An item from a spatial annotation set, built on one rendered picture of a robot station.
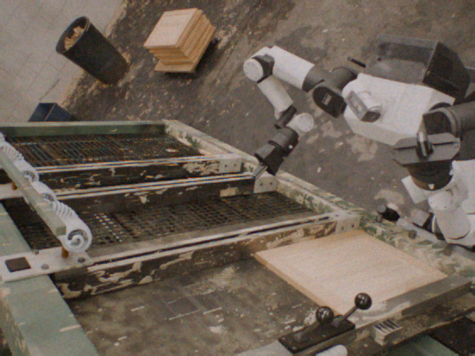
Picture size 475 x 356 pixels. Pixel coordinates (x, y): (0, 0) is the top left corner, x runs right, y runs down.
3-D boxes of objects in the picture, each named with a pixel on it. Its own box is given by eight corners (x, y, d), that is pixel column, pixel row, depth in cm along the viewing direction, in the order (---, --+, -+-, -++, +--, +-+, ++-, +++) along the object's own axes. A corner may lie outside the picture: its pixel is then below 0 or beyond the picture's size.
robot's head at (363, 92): (371, 85, 139) (354, 76, 133) (391, 108, 134) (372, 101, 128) (355, 102, 143) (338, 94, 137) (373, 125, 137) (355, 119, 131)
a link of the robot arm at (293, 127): (287, 150, 180) (305, 128, 182) (300, 147, 169) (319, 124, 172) (266, 129, 177) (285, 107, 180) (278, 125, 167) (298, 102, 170)
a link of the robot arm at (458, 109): (472, 148, 134) (469, 98, 130) (498, 152, 125) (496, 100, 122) (435, 158, 131) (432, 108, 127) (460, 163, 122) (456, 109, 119)
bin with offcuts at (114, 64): (138, 54, 558) (95, 13, 514) (115, 91, 545) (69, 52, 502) (115, 54, 594) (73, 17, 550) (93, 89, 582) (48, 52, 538)
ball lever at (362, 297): (344, 330, 112) (378, 303, 104) (333, 336, 110) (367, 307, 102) (335, 316, 114) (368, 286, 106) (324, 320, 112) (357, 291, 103)
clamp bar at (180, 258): (360, 235, 175) (376, 173, 167) (3, 323, 103) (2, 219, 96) (340, 224, 182) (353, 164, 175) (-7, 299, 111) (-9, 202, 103)
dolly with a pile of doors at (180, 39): (224, 36, 468) (198, 6, 441) (198, 80, 455) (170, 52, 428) (185, 38, 511) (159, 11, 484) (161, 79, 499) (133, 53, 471)
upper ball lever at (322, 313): (307, 346, 105) (341, 317, 97) (294, 351, 103) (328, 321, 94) (298, 330, 107) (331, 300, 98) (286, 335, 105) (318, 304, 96)
